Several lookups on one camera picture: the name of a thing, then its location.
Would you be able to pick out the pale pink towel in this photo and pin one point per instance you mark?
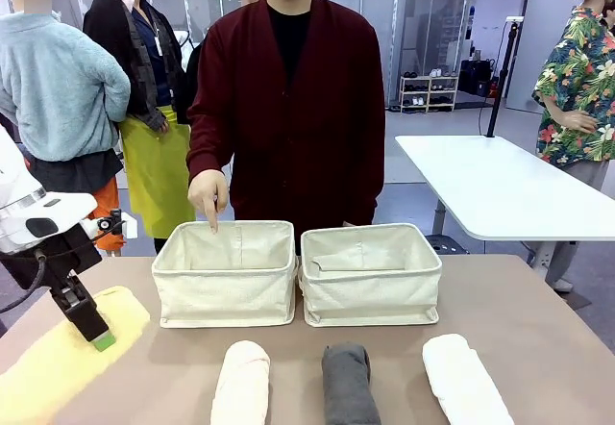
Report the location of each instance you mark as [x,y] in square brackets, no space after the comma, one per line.
[242,382]

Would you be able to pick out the person's right hand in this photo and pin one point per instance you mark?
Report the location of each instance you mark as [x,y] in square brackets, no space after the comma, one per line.
[204,194]

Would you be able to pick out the yellow towel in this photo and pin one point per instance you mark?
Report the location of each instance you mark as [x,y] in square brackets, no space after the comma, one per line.
[53,348]

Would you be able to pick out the person in maroon cardigan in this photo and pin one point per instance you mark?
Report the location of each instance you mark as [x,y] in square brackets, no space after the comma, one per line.
[298,107]

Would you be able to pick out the person's left forearm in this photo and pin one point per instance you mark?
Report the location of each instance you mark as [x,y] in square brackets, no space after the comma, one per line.
[367,180]

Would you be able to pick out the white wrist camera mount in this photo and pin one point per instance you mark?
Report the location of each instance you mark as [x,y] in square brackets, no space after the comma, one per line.
[108,225]

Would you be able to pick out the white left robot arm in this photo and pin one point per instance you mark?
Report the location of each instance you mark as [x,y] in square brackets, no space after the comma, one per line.
[14,194]

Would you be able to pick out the person in black behind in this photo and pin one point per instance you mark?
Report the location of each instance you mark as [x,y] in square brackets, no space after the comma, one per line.
[194,69]

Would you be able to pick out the figure in floral shirt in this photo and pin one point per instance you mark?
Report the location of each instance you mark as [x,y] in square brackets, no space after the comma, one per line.
[576,88]

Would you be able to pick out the person's right forearm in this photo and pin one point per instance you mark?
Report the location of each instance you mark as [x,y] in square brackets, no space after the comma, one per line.
[209,132]

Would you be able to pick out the grey rolled towel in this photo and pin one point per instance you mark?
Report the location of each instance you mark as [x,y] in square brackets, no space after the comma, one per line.
[348,386]

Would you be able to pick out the black case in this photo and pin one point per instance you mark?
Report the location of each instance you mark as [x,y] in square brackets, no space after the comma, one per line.
[475,76]

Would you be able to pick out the black tripod pole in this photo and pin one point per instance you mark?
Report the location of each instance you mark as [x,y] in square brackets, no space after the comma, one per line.
[502,74]

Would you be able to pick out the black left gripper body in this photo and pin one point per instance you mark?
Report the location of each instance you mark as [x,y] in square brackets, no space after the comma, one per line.
[72,254]

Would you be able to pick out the white towel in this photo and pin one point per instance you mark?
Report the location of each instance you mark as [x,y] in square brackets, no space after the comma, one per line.
[456,377]

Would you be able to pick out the figure in blue fleece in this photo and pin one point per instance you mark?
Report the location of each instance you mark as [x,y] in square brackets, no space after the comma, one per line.
[53,83]

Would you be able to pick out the figure with yellow apron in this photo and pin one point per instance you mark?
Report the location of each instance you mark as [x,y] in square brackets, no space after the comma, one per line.
[149,156]

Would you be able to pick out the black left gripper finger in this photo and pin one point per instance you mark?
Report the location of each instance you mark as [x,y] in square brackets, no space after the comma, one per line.
[93,319]
[58,292]

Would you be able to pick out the white side table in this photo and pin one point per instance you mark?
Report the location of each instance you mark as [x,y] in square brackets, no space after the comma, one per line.
[504,184]

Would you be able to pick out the cream fabric basket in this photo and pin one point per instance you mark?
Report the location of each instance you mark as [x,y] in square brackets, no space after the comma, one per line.
[370,295]
[226,290]

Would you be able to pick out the wooden shoe rack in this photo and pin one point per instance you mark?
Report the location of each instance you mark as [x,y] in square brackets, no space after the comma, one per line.
[427,93]

